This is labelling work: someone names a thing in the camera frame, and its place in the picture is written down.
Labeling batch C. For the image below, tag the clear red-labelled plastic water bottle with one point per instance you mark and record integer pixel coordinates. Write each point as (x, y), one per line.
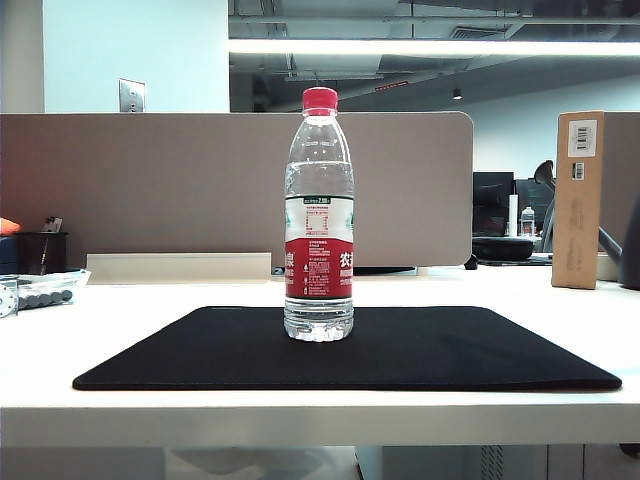
(319, 240)

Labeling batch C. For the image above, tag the black mouse pad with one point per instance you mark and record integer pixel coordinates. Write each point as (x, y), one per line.
(400, 356)

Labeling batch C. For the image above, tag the small distant water bottle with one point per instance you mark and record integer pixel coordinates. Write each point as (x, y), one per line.
(527, 221)

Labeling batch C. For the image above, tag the black computer monitor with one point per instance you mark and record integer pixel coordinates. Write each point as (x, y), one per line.
(493, 202)

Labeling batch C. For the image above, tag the beige desk divider panel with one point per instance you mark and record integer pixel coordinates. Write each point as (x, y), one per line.
(150, 190)

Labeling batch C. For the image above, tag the black round cushion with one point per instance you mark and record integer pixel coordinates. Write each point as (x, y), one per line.
(503, 246)

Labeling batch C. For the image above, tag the white paper roll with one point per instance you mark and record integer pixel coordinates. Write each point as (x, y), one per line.
(513, 215)

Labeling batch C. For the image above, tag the long white ceiling light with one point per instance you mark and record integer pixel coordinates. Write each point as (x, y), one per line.
(430, 47)

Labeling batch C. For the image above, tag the grey office chair back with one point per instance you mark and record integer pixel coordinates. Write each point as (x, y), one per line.
(546, 200)

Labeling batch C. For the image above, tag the tall brown cardboard box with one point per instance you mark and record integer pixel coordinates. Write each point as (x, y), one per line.
(577, 200)

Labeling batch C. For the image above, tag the black pen holder cup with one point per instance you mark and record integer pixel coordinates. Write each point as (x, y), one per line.
(44, 252)

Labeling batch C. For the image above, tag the bag of black round parts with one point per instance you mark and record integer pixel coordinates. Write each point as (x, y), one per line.
(49, 294)

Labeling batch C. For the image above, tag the dark grey watering can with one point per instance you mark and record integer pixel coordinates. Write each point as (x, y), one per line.
(631, 250)

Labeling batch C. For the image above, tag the orange cushion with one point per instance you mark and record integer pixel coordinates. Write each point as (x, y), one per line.
(8, 226)

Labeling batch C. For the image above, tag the white perforated metal disc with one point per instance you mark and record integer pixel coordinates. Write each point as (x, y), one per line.
(8, 299)

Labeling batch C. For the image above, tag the silver wall switch plate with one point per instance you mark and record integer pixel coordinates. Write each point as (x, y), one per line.
(131, 95)

